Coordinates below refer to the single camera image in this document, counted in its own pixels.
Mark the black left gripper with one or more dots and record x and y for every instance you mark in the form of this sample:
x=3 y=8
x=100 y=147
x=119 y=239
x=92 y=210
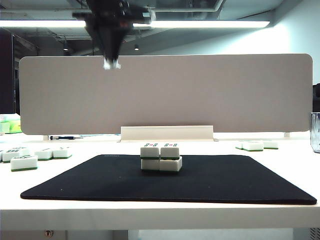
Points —
x=107 y=15

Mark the white green-backed mahjong tile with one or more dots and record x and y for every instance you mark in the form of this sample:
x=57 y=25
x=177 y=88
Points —
x=1 y=156
x=150 y=152
x=23 y=163
x=271 y=144
x=238 y=145
x=44 y=155
x=253 y=146
x=62 y=152
x=25 y=151
x=171 y=165
x=170 y=152
x=150 y=165
x=8 y=156

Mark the small ceiling spot lamp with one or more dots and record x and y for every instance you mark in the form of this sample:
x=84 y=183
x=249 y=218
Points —
x=65 y=47
x=136 y=47

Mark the black screwdriver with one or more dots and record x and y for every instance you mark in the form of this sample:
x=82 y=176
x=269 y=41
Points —
x=62 y=137

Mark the dark tall cabinet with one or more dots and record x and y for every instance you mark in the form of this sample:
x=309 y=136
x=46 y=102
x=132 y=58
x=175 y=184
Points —
x=6 y=75

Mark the cream divider support foot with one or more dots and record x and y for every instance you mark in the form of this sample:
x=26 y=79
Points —
x=287 y=135
x=46 y=137

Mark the green and white box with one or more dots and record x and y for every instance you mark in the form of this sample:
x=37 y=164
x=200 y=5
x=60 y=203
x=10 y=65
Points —
x=11 y=127

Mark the black mouse mat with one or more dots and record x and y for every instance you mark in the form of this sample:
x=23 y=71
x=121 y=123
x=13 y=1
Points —
x=100 y=190

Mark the beige fabric desk divider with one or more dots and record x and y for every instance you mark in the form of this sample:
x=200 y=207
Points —
x=262 y=100

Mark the round metal drawer lock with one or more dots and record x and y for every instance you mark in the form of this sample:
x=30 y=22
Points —
x=48 y=233

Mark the beige under-desk cabinet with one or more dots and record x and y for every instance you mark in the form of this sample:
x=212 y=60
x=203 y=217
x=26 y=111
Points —
x=25 y=235

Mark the black device behind divider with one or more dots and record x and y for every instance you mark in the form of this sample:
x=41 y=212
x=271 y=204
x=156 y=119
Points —
x=317 y=92

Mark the perforated vent grille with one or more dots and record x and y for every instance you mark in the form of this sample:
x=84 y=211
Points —
x=315 y=234

